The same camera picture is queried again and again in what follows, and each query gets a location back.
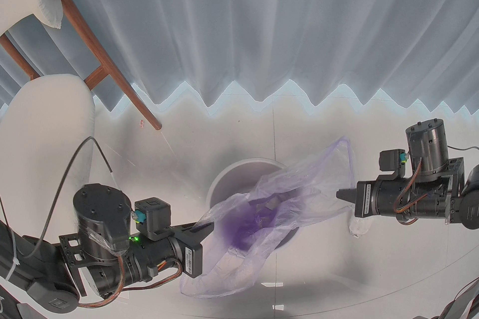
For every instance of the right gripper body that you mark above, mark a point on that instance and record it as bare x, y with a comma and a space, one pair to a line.
385, 198

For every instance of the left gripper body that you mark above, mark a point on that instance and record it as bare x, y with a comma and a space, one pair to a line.
161, 257

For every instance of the purple plastic bag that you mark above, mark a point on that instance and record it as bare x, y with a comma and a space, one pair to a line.
299, 175

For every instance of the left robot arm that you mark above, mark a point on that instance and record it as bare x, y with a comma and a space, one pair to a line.
101, 209

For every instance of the white trash bin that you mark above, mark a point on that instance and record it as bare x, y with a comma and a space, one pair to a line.
232, 179

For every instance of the crumpled white paper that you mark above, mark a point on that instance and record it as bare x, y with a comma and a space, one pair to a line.
357, 227

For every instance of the white cushioned wooden chair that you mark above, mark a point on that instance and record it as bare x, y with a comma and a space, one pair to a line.
45, 123

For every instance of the pale blue curtain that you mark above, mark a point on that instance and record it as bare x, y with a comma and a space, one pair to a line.
262, 11

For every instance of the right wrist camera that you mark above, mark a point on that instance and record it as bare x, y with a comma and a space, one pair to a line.
389, 160

